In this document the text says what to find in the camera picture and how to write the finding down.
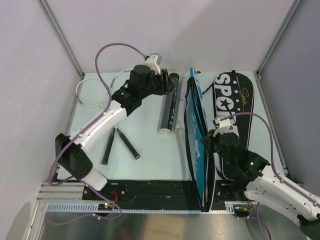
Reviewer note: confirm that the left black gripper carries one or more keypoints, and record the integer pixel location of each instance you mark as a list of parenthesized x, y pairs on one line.
[(165, 85)]

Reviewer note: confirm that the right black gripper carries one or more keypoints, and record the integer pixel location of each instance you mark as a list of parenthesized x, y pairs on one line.
[(208, 140)]

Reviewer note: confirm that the blue racket bag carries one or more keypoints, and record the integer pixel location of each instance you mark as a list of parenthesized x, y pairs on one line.
[(200, 163)]

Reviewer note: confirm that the white shuttlecock tube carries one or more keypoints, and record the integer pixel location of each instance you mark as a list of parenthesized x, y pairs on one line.
[(179, 125)]

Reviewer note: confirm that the black shuttlecock tube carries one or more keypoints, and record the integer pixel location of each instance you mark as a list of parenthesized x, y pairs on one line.
[(168, 112)]

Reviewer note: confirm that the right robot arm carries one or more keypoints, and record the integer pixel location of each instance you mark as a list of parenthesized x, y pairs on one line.
[(259, 182)]

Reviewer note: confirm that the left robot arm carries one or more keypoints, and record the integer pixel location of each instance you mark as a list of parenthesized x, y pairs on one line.
[(71, 151)]

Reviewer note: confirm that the black racket bag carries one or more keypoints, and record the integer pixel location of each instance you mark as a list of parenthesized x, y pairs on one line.
[(233, 92)]

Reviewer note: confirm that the white racket far left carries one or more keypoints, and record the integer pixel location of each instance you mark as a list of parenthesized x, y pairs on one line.
[(96, 97)]

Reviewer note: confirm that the white racket black grip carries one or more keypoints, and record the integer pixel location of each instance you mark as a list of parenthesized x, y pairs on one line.
[(123, 137)]

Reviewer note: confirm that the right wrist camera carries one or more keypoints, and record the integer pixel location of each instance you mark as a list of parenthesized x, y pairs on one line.
[(224, 126)]

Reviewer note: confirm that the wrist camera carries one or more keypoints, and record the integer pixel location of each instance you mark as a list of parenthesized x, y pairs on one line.
[(153, 62), (224, 126)]

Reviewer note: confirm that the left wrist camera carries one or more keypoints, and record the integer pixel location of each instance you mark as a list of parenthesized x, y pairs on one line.
[(153, 62)]

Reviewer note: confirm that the white cable duct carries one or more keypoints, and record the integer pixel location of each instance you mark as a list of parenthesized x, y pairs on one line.
[(73, 207)]

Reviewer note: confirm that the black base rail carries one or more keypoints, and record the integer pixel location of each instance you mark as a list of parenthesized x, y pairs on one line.
[(167, 194)]

